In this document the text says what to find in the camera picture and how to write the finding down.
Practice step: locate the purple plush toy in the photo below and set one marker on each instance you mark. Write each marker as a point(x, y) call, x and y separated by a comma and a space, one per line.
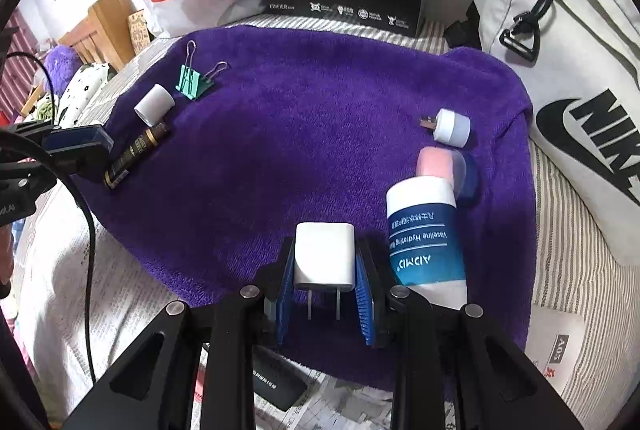
point(62, 65)

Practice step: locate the wooden furniture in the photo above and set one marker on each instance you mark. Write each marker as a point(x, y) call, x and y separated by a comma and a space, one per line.
point(100, 30)

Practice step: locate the translucent white cup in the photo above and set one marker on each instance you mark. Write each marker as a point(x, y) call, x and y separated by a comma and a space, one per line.
point(154, 106)

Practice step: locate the small white round plug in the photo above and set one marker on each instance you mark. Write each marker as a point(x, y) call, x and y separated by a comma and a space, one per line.
point(452, 126)

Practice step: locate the red striped cloth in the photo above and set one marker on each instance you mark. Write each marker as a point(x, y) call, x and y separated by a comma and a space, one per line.
point(20, 50)

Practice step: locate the flat black box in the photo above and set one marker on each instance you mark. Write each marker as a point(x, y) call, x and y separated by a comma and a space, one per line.
point(275, 380)

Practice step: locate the brown patterned box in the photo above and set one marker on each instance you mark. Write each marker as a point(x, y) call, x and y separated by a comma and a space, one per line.
point(139, 30)

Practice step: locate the white printed paper packet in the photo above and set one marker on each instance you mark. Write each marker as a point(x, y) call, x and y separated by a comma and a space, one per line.
point(555, 345)

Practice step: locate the newspaper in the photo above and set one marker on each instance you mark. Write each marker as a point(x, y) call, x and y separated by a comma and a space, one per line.
point(330, 410)

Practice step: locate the white wall charger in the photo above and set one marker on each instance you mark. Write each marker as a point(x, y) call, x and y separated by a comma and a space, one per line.
point(324, 255)

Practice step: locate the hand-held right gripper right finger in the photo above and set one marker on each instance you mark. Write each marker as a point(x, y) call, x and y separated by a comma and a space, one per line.
point(364, 305)

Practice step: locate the green cloth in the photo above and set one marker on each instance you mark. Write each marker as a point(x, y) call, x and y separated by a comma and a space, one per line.
point(42, 110)

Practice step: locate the white dotted pillow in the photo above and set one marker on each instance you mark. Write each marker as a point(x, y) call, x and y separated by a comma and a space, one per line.
point(85, 85)

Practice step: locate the black tube with gold label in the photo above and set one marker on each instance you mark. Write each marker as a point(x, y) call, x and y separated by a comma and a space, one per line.
point(135, 152)

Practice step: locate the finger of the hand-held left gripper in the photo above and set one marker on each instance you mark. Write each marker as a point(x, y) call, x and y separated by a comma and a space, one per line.
point(75, 142)
point(22, 182)

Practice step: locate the teal binder clip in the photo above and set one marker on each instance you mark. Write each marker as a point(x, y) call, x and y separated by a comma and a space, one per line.
point(192, 82)

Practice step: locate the striped bedsheet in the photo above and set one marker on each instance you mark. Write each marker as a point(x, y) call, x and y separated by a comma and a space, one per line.
point(565, 270)

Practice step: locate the pink flashlight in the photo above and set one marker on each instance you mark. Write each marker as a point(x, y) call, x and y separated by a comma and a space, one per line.
point(435, 162)

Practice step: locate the blue and white tube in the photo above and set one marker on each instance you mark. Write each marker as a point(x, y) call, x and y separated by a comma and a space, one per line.
point(425, 240)

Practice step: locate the grey sling bag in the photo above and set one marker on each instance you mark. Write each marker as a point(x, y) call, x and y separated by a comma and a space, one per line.
point(575, 35)

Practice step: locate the purple towel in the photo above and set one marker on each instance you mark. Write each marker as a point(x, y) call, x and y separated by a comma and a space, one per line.
point(300, 135)

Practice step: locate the clear round plastic lid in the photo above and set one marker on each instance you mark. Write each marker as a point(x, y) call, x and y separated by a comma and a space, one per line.
point(470, 180)

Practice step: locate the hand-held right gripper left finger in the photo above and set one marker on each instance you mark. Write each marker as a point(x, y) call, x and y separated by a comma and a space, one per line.
point(285, 295)

